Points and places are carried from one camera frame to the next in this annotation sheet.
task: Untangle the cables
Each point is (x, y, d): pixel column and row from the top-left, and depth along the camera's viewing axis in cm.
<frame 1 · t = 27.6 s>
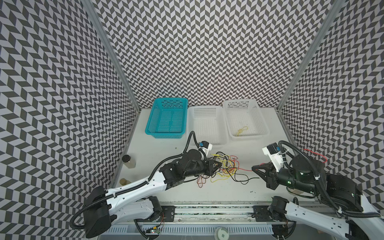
left hand: (220, 165, 68), fingers closed
right hand: (254, 168, 57), fingers closed
teal plastic basket: (168, 118, 114), on the table
middle white plastic basket: (208, 123, 112), on the table
right white plastic basket: (245, 120, 114), on the table
black cap jar: (129, 162, 85), point 7 cm above the table

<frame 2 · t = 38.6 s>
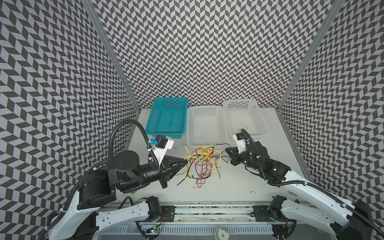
left hand: (186, 165, 48), fingers closed
right hand: (227, 148, 75), fingers closed
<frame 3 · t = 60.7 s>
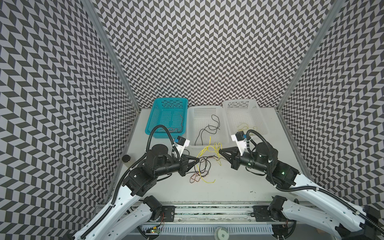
left hand: (198, 161, 62), fingers closed
right hand: (221, 150, 65), fingers closed
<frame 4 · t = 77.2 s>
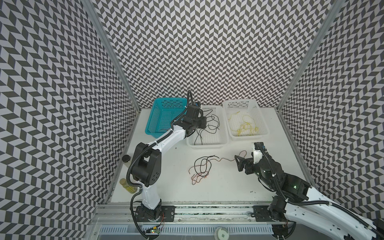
left hand: (205, 117, 89), fingers closed
right hand: (244, 155, 72), fingers open
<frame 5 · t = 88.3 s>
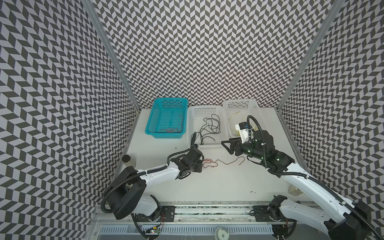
left hand: (201, 163, 86), fingers open
right hand: (226, 140, 72), fingers open
